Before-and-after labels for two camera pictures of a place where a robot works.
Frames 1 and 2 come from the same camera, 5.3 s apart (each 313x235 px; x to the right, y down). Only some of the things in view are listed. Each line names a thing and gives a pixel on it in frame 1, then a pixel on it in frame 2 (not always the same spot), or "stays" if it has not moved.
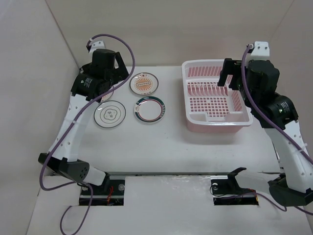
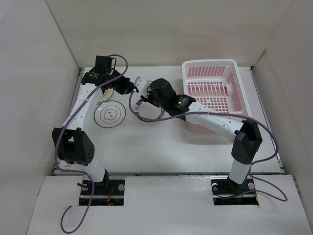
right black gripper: x=228 y=69 to x=148 y=98
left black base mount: x=111 y=193 stays
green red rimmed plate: x=149 y=109 stays
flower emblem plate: x=109 y=114 stays
